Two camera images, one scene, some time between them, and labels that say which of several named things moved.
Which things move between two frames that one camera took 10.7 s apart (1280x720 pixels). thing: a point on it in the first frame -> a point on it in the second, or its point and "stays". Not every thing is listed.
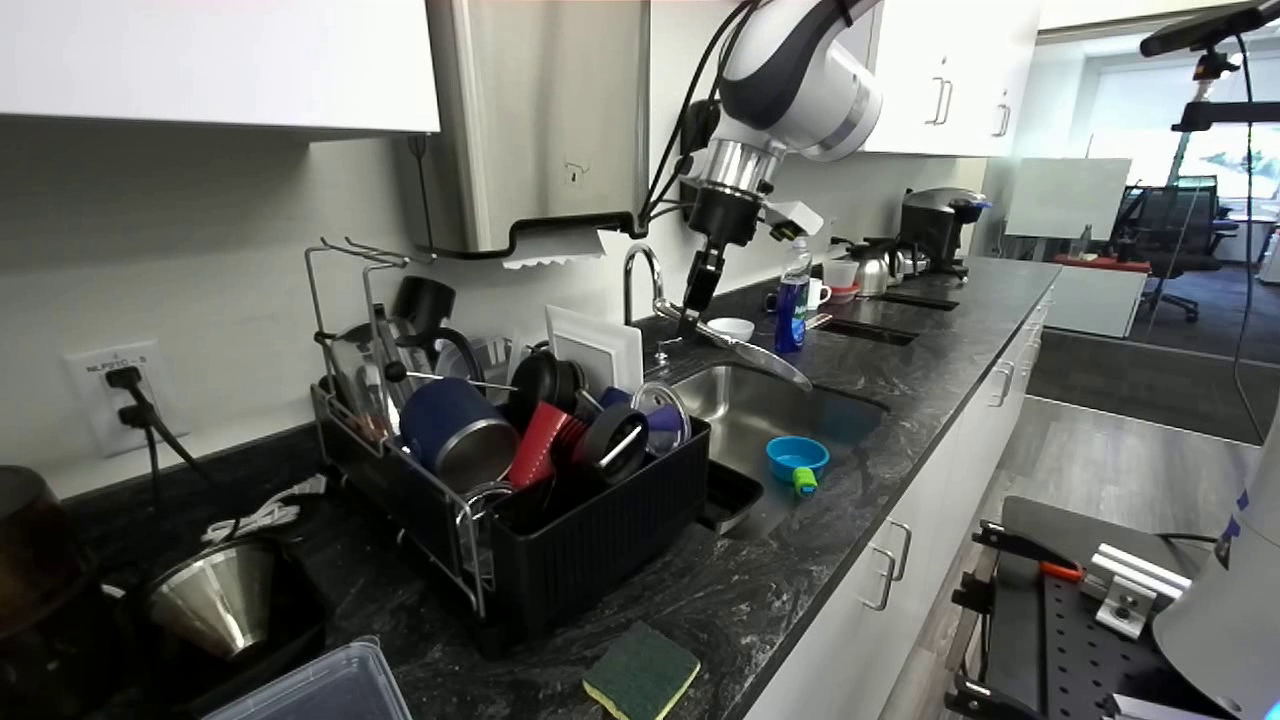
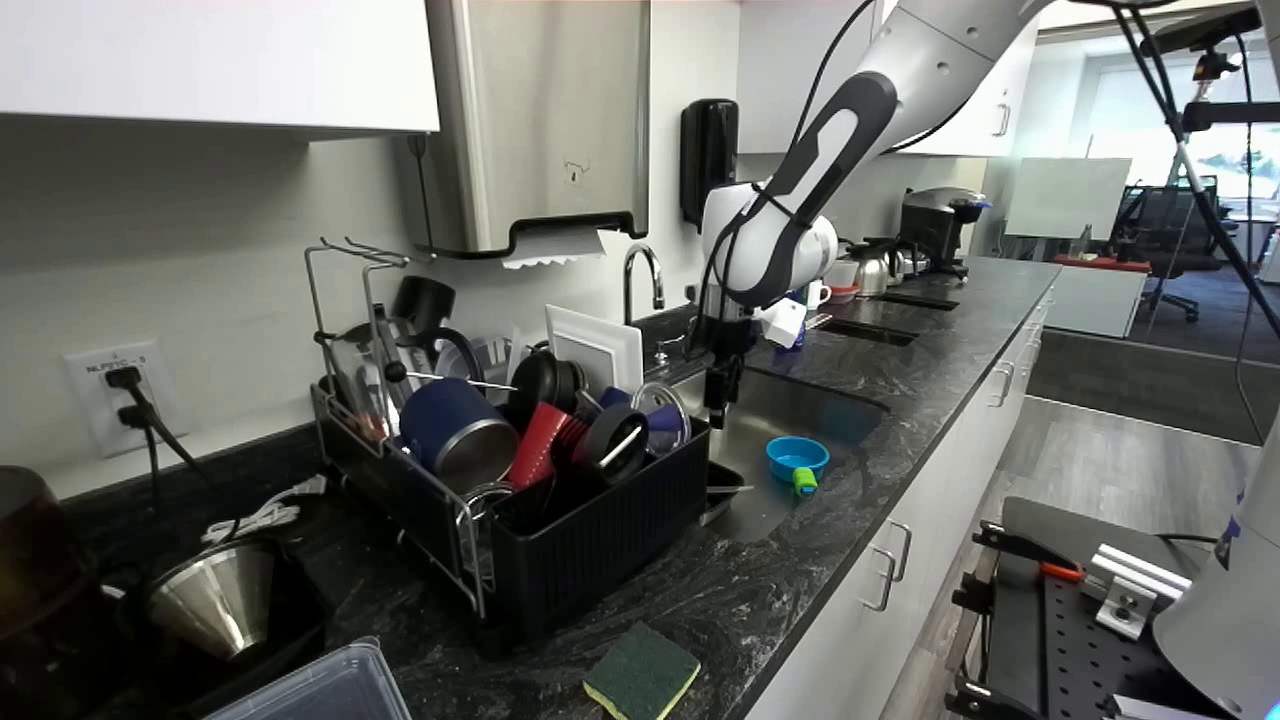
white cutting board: [604, 353] stays
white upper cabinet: [299, 65] stays
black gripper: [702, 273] -> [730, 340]
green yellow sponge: [640, 672] stays
